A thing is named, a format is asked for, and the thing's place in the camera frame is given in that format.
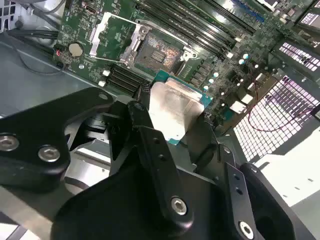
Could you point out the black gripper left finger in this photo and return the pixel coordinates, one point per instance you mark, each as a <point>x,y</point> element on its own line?
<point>37,125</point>

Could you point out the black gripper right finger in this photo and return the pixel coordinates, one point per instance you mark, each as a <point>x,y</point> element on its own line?
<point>270,212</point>

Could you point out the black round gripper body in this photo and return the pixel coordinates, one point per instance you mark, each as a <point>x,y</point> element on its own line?
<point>130,207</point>

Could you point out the silver topped CPU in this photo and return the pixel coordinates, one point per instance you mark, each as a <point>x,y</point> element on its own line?
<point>172,107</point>

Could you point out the metal socket cover frame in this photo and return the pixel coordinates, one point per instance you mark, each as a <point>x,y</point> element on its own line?
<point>99,35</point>

